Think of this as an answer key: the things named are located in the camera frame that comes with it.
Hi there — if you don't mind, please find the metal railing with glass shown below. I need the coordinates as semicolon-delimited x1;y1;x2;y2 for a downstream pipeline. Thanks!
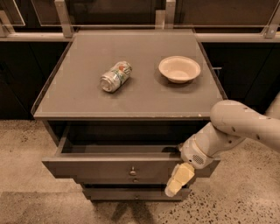
0;0;280;39

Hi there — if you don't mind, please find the white paper bowl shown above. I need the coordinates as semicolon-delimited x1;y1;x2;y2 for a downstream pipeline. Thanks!
158;56;201;84

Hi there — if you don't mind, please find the grey drawer cabinet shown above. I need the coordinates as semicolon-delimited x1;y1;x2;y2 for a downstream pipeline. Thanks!
31;30;226;190

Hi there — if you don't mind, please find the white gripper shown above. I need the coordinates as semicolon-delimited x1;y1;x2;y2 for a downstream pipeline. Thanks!
164;135;214;197

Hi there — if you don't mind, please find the crushed soda can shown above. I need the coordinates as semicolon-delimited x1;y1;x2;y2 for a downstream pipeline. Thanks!
100;61;132;93

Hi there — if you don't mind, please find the grey drawer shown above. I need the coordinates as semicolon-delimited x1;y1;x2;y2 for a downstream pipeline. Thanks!
83;187;191;201
42;121;206;184
80;178;168;185

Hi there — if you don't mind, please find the grey bottom drawer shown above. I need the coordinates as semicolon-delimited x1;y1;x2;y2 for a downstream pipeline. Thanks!
83;187;191;201

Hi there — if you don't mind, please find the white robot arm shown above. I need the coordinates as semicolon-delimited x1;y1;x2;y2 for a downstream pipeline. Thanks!
164;100;280;197

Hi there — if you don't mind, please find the grey middle drawer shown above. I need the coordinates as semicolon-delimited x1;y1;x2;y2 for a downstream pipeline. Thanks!
80;178;168;185

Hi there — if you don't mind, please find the grey top drawer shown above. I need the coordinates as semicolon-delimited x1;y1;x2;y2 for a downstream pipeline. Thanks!
42;121;206;184

